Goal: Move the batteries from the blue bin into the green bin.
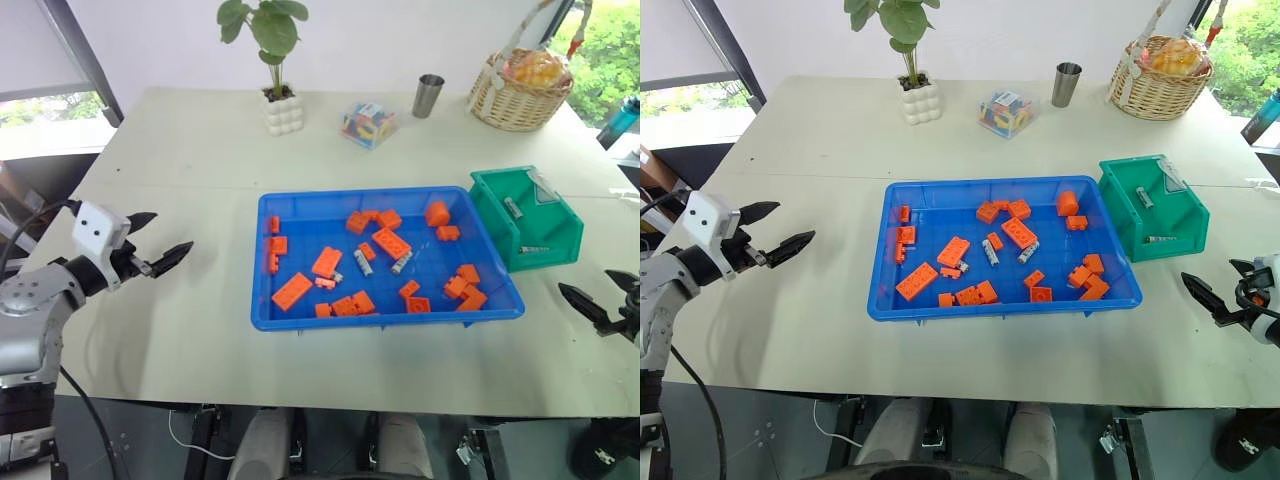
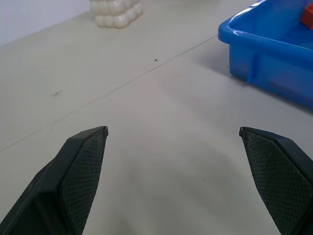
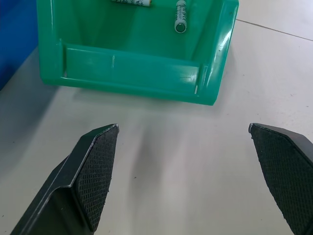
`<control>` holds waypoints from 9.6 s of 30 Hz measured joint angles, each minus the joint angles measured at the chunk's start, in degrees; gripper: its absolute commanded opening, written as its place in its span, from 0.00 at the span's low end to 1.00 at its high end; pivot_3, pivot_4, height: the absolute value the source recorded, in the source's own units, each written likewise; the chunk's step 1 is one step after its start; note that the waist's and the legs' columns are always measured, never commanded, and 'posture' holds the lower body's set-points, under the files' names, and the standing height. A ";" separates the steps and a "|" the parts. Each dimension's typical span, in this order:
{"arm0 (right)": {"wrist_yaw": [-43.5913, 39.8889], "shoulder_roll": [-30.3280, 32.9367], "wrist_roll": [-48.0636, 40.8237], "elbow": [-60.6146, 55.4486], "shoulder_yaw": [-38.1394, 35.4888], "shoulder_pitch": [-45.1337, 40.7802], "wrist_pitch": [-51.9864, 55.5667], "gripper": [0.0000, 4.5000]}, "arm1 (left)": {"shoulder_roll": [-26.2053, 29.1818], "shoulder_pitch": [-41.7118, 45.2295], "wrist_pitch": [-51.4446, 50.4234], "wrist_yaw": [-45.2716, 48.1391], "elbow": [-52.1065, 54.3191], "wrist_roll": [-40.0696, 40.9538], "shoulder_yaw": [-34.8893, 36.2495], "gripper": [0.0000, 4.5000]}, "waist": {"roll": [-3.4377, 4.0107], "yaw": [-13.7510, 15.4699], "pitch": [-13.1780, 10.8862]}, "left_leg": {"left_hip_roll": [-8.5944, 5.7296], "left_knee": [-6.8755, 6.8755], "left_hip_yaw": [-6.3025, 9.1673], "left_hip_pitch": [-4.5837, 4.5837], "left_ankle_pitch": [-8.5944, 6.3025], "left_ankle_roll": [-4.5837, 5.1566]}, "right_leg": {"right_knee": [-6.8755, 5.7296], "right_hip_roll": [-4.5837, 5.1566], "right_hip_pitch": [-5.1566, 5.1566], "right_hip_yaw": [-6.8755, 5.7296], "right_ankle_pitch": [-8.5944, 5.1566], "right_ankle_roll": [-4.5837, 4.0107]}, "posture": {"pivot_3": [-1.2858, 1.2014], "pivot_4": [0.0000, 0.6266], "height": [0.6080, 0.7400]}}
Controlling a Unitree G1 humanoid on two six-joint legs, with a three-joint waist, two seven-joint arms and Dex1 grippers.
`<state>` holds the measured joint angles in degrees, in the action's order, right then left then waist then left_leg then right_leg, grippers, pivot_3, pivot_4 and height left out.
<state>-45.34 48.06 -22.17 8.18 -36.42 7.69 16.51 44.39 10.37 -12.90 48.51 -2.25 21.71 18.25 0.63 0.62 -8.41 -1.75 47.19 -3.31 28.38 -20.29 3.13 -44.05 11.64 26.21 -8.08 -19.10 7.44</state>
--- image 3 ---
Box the green plastic storage bin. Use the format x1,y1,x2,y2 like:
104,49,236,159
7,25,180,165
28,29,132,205
36,0,240,107

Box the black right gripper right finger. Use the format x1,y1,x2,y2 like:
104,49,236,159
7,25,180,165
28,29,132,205
248,122,313,235

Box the blue plastic bin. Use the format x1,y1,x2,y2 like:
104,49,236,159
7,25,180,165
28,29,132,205
0,0,42,92

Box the white green AA battery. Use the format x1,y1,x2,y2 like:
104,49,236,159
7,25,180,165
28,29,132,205
174,0,188,33
112,0,153,7

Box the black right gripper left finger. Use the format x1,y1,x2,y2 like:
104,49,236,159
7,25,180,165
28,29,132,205
11,123,120,235

